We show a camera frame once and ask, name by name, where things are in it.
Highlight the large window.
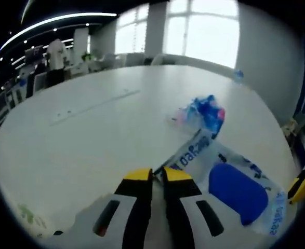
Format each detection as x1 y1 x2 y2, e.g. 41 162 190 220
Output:
115 0 240 69

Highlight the curved ceiling light strip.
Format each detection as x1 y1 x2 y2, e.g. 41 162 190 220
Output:
0 12 118 51

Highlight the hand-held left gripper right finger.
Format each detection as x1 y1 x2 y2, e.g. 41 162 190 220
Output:
162 167 259 249

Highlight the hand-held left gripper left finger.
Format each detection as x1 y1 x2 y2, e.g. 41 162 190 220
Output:
45 168 153 249

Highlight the small blue-label bottle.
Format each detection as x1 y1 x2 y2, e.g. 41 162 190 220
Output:
233 69 245 84

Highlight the blue tissue packet item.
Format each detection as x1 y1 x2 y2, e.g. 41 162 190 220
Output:
167 94 226 141

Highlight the blue-lid wet wipes packet item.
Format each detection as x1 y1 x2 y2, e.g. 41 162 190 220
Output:
153 128 288 237

